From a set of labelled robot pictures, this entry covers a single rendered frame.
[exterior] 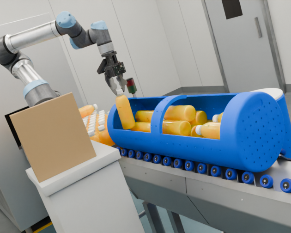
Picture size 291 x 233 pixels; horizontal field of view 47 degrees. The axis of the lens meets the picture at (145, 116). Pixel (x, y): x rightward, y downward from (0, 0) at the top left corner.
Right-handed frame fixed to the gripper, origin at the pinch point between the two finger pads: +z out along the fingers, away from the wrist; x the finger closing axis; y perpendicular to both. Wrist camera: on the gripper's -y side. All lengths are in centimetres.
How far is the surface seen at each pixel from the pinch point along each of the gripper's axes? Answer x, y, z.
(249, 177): -5, 75, 33
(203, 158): -7, 56, 27
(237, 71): 355, -227, 88
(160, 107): -1.5, 33.0, 8.4
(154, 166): -5.4, 18.2, 37.3
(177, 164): -5, 37, 34
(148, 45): 330, -407, 9
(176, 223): 12, -7, 90
